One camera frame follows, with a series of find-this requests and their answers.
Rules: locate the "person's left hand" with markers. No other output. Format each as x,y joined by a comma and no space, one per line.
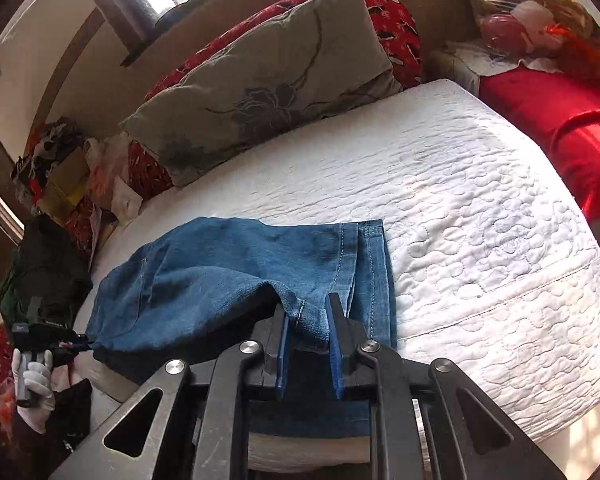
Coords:
39,385

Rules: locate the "beige wrapped box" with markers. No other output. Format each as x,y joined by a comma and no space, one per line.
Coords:
455,65

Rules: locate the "grey floral pillow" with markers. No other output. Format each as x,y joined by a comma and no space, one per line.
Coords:
275,80

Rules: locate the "blue denim pants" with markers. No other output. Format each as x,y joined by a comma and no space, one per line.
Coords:
205,280

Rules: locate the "white plastic bag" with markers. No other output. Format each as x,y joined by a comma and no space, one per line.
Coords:
112,180

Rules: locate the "clear plastic bag of goods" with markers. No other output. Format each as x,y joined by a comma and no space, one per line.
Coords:
530,5

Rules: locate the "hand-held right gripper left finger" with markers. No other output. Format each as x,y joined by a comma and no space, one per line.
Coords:
281,360

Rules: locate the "yellow cardboard box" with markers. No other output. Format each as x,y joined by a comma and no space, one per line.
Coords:
67,180

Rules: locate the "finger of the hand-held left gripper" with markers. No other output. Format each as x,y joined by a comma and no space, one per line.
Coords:
75,345

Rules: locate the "pile of mixed clothes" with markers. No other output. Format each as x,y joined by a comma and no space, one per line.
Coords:
45,150

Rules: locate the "dark green bag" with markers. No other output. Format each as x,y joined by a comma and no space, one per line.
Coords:
40,265

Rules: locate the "white quilted mattress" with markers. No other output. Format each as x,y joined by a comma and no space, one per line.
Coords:
455,210

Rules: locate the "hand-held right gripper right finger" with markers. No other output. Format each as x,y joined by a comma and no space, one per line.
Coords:
336,355

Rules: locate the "black cloth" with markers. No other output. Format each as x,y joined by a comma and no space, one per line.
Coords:
72,420

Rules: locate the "red cloth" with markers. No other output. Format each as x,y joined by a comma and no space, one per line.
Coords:
565,120

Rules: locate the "red patterned pillow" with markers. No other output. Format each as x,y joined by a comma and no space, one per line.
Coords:
397,15

